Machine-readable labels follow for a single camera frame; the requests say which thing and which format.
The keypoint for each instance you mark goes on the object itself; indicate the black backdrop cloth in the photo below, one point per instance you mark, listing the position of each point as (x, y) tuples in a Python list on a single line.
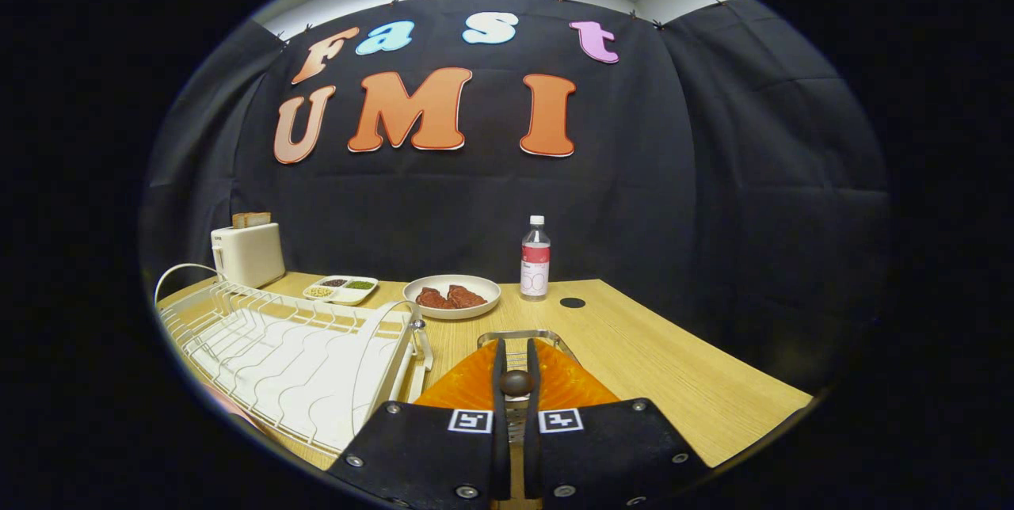
[(713, 177)]

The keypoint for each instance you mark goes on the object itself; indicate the clear bottle with red label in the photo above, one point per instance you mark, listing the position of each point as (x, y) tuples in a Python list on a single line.
[(535, 264)]

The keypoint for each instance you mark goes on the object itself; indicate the black round table cap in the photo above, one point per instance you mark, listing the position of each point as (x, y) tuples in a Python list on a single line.
[(572, 302)]

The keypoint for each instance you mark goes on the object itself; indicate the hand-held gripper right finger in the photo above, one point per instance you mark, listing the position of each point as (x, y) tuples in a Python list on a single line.
[(532, 454)]

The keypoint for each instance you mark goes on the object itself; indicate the white plate with meat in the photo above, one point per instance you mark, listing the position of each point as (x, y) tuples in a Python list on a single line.
[(451, 313)]

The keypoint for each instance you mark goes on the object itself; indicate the white drip tray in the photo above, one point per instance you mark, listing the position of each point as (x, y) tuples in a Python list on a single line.
[(317, 383)]

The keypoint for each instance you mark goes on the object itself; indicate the red meat piece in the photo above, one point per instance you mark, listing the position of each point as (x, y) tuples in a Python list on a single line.
[(433, 298), (467, 297)]

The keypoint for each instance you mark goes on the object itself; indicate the white divided condiment tray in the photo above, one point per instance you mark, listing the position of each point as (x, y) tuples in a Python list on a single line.
[(342, 294)]

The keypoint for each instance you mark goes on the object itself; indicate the brown toast slice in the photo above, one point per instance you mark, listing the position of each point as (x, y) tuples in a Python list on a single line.
[(242, 220), (261, 218)]

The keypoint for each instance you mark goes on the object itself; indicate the white toaster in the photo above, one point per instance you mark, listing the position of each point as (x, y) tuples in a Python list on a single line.
[(249, 256)]

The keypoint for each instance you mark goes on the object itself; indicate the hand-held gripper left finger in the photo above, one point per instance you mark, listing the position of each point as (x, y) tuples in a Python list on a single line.
[(501, 454)]

